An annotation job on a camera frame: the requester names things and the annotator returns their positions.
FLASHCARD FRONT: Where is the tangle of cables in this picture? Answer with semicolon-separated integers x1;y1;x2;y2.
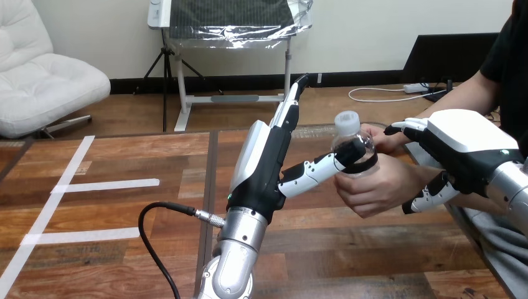
348;77;460;104

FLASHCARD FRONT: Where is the white cushioned chair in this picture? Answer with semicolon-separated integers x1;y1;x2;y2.
0;0;111;140

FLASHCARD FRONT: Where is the dark screen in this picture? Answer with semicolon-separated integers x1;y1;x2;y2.
402;32;501;84

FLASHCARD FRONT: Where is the foil sheet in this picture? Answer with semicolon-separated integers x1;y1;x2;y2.
166;0;314;50

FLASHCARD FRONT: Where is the person's body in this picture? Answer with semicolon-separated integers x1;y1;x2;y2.
405;0;528;299

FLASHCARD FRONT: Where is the white desk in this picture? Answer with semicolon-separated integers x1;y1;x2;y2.
147;0;295;133

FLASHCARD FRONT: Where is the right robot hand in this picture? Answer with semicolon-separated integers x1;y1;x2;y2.
384;108;525;216

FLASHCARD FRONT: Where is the person's forearm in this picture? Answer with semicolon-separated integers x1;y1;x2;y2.
415;72;502;121
422;164;511;216

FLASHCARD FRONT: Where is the black tripod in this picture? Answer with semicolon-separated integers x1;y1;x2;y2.
133;29;224;133

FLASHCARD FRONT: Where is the black cable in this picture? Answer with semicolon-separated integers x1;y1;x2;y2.
138;201;227;299

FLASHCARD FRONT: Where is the clear water bottle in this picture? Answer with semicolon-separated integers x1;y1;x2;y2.
331;110;379;179

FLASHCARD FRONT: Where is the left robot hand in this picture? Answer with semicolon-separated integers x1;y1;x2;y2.
225;74;379;224

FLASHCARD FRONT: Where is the person's hand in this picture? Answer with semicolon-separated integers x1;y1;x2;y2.
332;154;428;219
361;123;413;156

